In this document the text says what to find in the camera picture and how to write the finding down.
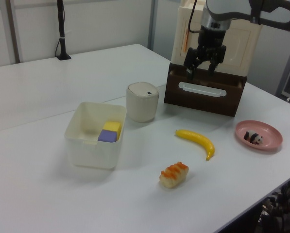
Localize white plastic box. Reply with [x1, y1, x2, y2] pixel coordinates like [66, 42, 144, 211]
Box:
[64, 101, 128, 170]

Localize toy panda figure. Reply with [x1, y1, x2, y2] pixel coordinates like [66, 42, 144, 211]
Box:
[243, 130, 264, 145]

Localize yellow foam block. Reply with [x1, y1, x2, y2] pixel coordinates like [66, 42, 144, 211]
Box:
[102, 120, 123, 142]

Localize yellow toy banana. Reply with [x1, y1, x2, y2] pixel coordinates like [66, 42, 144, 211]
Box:
[175, 129, 216, 161]

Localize cream plastic cabinet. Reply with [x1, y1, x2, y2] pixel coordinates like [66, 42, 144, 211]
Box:
[171, 0, 264, 78]

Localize orange cabinet handle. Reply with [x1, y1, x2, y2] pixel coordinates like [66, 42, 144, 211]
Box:
[183, 28, 190, 52]

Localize black pole stand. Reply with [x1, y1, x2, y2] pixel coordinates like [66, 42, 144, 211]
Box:
[55, 0, 72, 61]

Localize purple foam block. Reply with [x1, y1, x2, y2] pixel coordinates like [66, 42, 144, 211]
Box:
[97, 129, 118, 143]

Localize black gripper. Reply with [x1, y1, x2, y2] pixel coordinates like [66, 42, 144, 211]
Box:
[183, 25, 229, 81]

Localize brown wooden drawer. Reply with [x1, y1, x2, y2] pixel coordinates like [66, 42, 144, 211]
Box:
[163, 62, 246, 118]

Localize small beige trash can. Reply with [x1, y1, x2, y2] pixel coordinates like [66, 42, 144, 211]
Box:
[125, 82, 160, 123]

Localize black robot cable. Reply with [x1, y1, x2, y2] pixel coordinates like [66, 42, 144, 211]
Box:
[187, 0, 202, 33]

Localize toy salmon roe sushi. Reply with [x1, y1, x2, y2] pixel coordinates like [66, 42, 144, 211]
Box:
[159, 161, 190, 189]

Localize white drawer handle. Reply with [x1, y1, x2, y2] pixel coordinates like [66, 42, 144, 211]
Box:
[178, 81, 227, 99]

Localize black cable clutter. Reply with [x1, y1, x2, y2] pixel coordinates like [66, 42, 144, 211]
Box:
[258, 178, 290, 233]

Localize pink plate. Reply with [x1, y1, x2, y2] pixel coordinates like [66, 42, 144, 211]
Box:
[235, 119, 284, 152]

